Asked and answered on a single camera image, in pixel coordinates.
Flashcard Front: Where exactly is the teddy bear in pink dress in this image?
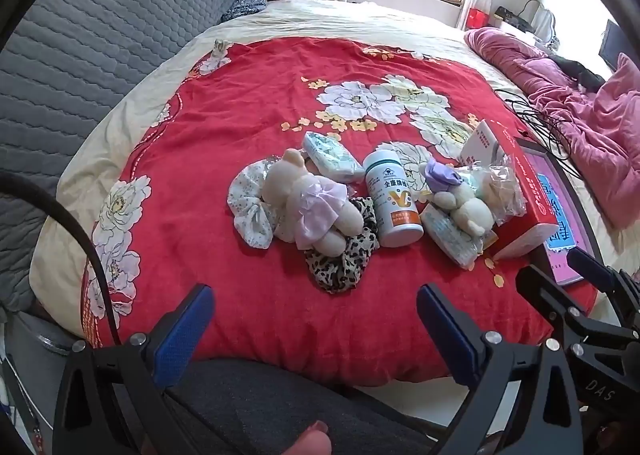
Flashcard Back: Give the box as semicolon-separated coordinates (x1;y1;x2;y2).
264;148;365;257

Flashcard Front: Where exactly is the grey quilted headboard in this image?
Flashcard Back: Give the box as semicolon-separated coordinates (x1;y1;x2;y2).
0;0;244;321

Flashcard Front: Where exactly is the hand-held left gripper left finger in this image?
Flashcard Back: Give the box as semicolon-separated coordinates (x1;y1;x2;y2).
52;283;236;455

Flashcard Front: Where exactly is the black cable on bed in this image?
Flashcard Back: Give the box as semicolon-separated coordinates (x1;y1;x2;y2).
494;88;586;181

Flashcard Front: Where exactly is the dark-framed pink tray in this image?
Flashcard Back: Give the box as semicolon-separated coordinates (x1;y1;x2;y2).
515;136;608;288

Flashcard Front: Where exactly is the black monitor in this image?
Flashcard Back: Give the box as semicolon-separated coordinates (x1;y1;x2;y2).
599;19;633;71

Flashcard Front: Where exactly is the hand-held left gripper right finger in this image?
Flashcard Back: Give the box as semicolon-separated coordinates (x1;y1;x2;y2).
416;283;586;455

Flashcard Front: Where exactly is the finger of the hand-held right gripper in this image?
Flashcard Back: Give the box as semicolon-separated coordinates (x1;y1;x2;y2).
568;247;640;331
516;265;621;351

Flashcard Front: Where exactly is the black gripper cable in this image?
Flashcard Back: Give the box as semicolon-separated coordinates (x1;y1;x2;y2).
0;170;121;348

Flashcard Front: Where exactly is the pale green tissue pack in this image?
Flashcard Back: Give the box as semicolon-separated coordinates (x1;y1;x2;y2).
420;208;486;270

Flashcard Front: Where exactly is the blue-green floral tissue pack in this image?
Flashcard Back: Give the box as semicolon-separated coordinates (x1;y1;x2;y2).
303;131;366;183

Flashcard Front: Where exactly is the white polka dot scrunchie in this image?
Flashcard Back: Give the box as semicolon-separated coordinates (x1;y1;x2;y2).
227;158;296;250

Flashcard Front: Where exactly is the small teddy bear purple hat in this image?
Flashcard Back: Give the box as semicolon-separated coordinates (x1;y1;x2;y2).
424;158;496;238

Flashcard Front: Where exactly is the red floral blanket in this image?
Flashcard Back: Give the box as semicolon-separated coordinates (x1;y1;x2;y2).
80;38;598;386

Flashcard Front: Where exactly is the red and white box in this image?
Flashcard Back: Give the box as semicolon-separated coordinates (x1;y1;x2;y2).
459;119;561;260

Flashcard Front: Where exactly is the white supplement bottle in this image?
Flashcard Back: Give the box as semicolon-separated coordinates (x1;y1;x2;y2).
362;148;425;248

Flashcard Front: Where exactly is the black garment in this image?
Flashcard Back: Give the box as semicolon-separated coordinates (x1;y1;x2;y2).
550;54;606;91

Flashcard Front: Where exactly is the leopard print scrunchie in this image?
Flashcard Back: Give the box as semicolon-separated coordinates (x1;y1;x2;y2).
305;196;379;295

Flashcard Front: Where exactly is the clear bag with beige item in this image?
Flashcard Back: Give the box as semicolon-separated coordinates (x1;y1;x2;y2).
480;155;528;228

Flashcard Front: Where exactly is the pink duvet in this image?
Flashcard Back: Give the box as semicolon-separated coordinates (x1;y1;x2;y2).
464;26;640;231

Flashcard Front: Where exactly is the black bag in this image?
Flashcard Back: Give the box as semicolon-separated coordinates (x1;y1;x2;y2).
495;6;533;31

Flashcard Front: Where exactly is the person's grey trouser leg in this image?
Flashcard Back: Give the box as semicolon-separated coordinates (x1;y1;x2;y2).
165;357;451;455

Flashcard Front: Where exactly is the dark patterned cloth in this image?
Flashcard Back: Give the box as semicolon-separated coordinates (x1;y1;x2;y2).
220;0;268;22

